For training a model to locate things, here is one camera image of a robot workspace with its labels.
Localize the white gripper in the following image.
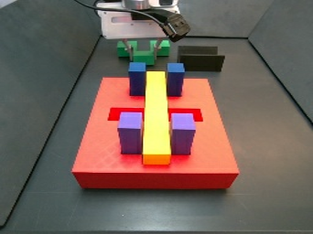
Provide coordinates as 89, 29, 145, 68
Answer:
95, 1, 179, 62

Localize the green bridge-shaped object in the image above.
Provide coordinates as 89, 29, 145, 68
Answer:
116, 40, 169, 66

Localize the black angle fixture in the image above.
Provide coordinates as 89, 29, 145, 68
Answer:
177, 46, 224, 72

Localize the red base board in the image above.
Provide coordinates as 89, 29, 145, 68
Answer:
72, 78, 239, 189

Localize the blue block left rear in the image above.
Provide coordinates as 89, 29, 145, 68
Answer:
128, 62, 147, 96

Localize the blue block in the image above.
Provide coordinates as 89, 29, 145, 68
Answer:
165, 63, 184, 97
128, 62, 147, 96

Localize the blue block right rear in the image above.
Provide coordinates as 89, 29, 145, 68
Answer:
165, 63, 184, 97

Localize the purple block left front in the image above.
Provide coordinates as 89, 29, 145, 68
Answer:
117, 112, 141, 154

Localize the purple block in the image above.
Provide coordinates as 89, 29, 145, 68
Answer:
171, 113, 195, 155
117, 112, 141, 154

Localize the purple block right front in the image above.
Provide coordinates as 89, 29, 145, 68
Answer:
171, 113, 195, 155

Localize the yellow long bar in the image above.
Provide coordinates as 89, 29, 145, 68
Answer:
143, 71, 171, 165

